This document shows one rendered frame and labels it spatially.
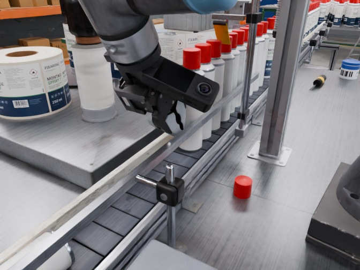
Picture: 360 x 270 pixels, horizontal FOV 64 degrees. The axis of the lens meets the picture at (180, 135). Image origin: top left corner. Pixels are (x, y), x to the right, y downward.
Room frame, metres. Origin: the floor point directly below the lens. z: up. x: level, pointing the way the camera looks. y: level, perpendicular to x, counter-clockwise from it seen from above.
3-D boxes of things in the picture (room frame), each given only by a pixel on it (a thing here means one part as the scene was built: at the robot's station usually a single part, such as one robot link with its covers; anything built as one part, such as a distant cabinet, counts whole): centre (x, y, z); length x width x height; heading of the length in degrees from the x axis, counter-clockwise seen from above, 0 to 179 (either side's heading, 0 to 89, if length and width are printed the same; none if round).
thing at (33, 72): (0.78, 0.42, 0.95); 0.20 x 0.20 x 0.14
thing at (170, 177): (0.31, 0.03, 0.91); 0.07 x 0.03 x 0.16; 60
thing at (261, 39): (0.90, -0.23, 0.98); 0.05 x 0.05 x 0.20
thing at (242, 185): (0.44, -0.12, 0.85); 0.03 x 0.03 x 0.03
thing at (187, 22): (3.03, -0.17, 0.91); 0.60 x 0.40 x 0.22; 145
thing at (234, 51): (0.73, -0.12, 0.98); 0.05 x 0.05 x 0.20
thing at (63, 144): (0.96, 0.26, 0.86); 0.80 x 0.67 x 0.05; 150
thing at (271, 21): (1.05, -0.31, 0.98); 0.05 x 0.05 x 0.20
